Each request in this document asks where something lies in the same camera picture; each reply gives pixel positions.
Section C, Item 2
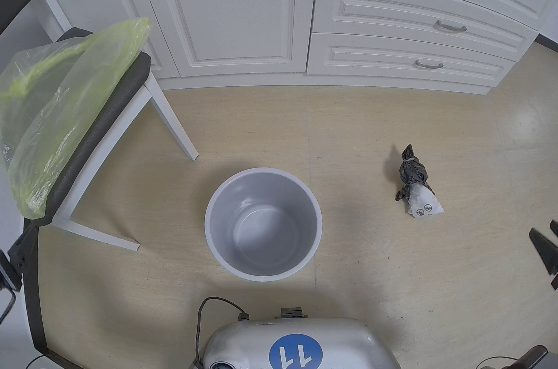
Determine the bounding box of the yellow-green plastic bag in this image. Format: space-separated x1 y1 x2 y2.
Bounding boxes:
0 17 153 220

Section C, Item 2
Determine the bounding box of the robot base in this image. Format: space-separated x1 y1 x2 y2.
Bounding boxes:
189 307 402 369

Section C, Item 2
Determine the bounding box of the crumpled black and white plastic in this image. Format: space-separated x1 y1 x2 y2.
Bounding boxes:
394 143 445 219

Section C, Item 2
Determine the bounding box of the white trash bin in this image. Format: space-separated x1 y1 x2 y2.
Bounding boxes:
204 167 323 282

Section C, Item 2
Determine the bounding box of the black cable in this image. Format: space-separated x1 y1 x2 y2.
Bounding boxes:
195 297 250 369

